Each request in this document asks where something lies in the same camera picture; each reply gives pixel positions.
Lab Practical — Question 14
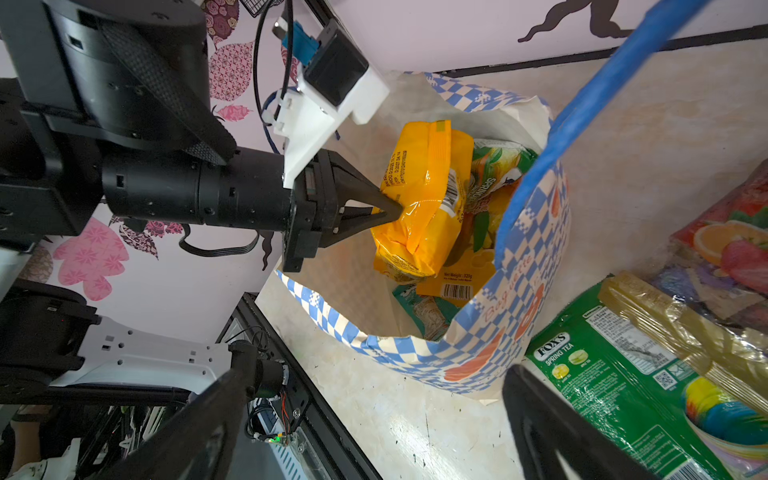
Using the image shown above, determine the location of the teal snack packet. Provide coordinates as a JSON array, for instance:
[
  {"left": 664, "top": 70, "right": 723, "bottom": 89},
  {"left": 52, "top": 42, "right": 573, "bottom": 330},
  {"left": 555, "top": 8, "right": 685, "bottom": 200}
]
[{"left": 392, "top": 284, "right": 459, "bottom": 341}]

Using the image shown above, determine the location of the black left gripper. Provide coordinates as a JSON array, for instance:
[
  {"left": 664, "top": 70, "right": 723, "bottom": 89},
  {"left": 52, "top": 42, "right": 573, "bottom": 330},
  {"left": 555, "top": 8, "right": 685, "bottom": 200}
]
[{"left": 281, "top": 149, "right": 403, "bottom": 273}]

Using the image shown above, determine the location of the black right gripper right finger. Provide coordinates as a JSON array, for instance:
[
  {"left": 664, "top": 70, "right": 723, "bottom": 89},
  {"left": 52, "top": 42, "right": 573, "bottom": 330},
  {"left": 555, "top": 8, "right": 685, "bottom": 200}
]
[{"left": 502, "top": 365, "right": 656, "bottom": 479}]

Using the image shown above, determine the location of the yellow snack bag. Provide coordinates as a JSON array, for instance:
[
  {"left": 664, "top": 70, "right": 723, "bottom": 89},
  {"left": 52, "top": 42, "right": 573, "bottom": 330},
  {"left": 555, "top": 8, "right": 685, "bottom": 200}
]
[{"left": 371, "top": 120, "right": 474, "bottom": 284}]

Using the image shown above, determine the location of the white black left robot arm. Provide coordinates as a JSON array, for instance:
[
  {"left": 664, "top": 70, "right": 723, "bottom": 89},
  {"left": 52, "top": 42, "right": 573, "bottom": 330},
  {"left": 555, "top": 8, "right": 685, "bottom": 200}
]
[{"left": 1, "top": 1, "right": 402, "bottom": 406}]

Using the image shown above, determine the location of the red gold fruit candy bag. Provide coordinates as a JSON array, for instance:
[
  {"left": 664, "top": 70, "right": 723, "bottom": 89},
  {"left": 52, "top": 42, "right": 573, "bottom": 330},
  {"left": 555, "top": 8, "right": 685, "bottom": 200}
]
[{"left": 650, "top": 162, "right": 767, "bottom": 334}]

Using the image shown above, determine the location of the black wire basket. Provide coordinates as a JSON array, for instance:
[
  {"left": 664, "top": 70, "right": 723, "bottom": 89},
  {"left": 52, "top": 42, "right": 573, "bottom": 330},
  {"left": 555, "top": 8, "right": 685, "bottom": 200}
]
[{"left": 240, "top": 0, "right": 284, "bottom": 19}]

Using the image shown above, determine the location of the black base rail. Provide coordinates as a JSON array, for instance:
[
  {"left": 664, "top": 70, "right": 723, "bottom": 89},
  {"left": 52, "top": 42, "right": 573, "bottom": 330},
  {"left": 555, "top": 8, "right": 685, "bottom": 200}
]
[{"left": 217, "top": 293, "right": 381, "bottom": 479}]

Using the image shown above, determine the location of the colourful spring tea candy bag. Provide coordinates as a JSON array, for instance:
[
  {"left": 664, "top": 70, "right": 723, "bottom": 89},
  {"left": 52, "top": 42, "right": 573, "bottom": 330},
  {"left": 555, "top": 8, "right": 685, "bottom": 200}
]
[{"left": 416, "top": 139, "right": 538, "bottom": 306}]

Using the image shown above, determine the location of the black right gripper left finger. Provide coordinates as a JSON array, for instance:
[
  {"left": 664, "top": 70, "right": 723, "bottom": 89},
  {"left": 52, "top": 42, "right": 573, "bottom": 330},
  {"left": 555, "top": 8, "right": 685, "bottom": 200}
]
[{"left": 97, "top": 341, "right": 258, "bottom": 479}]

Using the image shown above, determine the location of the green Fox's candy bag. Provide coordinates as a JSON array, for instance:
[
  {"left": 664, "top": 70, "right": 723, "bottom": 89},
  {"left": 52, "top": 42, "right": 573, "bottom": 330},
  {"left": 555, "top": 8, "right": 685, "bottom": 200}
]
[{"left": 526, "top": 285, "right": 767, "bottom": 479}]

